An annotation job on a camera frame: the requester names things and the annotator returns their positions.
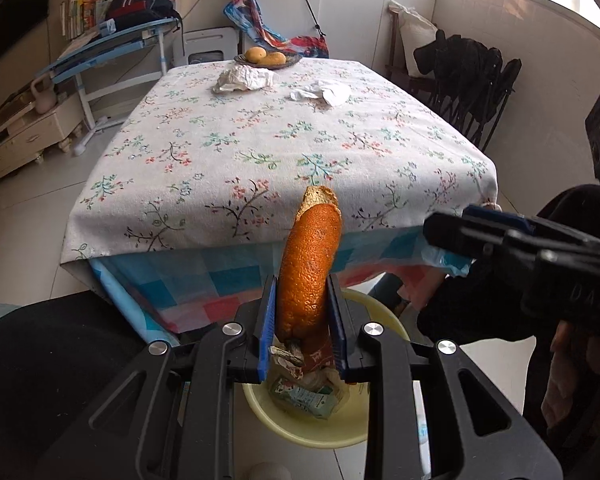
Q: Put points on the blue green drink carton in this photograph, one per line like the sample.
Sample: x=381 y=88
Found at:
x=305 y=400

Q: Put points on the person's right leg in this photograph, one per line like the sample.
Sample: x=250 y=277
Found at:
x=472 y=310

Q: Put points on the silver white snack wrapper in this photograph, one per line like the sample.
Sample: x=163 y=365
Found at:
x=285 y=357

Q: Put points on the person's right hand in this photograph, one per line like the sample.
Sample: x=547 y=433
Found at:
x=565 y=375

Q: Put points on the white floor appliance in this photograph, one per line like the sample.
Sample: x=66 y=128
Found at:
x=207 y=45

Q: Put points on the long orange peel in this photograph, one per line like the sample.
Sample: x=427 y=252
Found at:
x=307 y=260

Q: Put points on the yellow mango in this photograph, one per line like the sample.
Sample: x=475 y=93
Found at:
x=255 y=54
x=272 y=59

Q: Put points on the yellow plastic basin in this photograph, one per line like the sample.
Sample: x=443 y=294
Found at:
x=320 y=430

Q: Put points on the pink kettlebell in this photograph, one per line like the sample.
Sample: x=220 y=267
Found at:
x=44 y=100

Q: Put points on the white sack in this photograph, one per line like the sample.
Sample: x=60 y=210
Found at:
x=415 y=35

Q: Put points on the blue study desk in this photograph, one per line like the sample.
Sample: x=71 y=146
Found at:
x=105 y=45

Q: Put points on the person's leg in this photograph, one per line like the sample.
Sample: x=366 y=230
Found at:
x=472 y=310
x=50 y=370

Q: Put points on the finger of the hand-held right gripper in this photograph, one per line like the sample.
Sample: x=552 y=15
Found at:
x=500 y=217
x=460 y=237

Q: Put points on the colourful printed bag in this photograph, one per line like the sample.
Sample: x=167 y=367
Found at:
x=280 y=40

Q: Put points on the person's left leg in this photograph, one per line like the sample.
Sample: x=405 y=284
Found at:
x=50 y=370

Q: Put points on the checkered under cloth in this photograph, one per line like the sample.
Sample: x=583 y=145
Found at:
x=220 y=285

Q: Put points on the black folding chairs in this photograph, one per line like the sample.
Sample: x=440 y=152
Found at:
x=470 y=80

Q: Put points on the floral tablecloth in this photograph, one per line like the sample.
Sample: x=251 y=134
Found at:
x=260 y=160

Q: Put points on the white storage cabinet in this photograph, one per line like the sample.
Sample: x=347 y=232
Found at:
x=360 y=10

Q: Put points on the crumpled white plastic wrap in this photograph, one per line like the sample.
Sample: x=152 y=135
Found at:
x=245 y=80

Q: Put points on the wooden chair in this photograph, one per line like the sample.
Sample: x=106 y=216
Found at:
x=395 y=72

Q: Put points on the crumpled white tissue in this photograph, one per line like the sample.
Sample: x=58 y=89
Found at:
x=330 y=92

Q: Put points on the row of books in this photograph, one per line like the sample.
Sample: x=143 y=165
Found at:
x=82 y=17

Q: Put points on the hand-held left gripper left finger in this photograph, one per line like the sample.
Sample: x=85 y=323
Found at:
x=266 y=332

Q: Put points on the dark striped backpack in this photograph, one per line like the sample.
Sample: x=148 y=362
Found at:
x=142 y=2

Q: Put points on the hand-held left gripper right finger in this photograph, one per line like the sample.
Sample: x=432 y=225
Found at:
x=336 y=332

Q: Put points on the woven fruit plate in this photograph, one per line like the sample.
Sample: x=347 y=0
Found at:
x=292 y=59

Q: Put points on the white television cabinet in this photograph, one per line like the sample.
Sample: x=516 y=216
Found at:
x=25 y=140

